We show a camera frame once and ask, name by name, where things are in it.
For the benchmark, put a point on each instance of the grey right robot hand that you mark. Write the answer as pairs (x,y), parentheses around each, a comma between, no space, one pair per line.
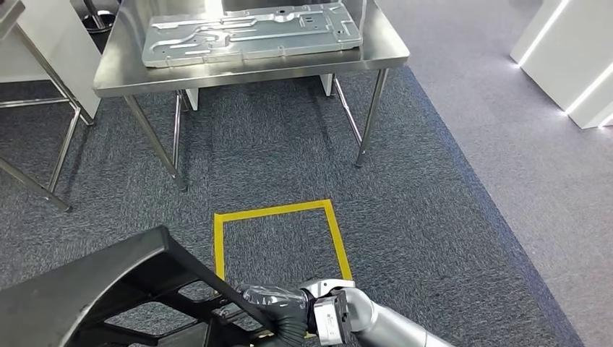
(282,306)

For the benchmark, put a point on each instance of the black plastic frame part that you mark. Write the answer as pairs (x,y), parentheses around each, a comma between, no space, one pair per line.
(95,287)

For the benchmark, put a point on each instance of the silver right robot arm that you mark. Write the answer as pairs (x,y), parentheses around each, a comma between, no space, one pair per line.
(392,325)

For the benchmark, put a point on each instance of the stainless steel workbench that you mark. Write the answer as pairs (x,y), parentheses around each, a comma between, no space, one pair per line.
(239,74)

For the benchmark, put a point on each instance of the yellow floor tape marking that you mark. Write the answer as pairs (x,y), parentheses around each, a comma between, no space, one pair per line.
(219,244)

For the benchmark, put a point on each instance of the grey stamped metal panel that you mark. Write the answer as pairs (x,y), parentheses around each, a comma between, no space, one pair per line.
(249,38)

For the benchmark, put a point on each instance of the dark pole with round base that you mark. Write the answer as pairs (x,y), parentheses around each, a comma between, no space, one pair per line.
(100,23)

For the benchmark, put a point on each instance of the white table with chrome legs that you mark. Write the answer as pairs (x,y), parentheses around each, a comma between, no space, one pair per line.
(43,43)

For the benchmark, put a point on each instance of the white counter with light strip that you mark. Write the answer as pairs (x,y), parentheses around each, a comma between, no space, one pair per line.
(560,43)
(596,112)

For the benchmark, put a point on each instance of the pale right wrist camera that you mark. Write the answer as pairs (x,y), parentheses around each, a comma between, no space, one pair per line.
(330,318)

